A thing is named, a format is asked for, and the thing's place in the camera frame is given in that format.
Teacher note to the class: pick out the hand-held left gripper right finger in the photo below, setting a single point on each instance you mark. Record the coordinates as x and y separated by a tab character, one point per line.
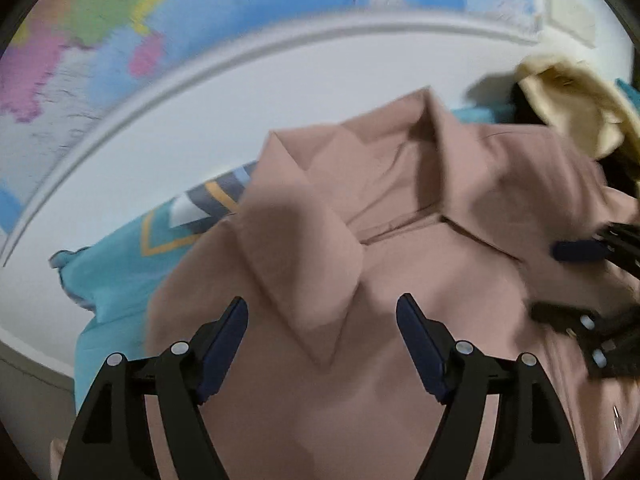
420	345

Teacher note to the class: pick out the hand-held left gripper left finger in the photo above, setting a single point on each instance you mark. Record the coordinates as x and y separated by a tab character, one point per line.
225	345

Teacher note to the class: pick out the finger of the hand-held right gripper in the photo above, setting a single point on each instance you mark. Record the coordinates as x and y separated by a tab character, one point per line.
575	251
565	316

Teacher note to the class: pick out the cream cloth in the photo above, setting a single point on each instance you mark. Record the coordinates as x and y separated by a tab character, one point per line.
575	105

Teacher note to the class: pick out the black cloth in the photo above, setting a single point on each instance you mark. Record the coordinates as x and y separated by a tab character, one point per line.
527	105

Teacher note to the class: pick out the white wall switch plate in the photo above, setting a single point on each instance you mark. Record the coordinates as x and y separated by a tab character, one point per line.
570	10

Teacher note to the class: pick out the colourful wall map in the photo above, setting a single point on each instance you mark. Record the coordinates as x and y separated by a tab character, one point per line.
150	45

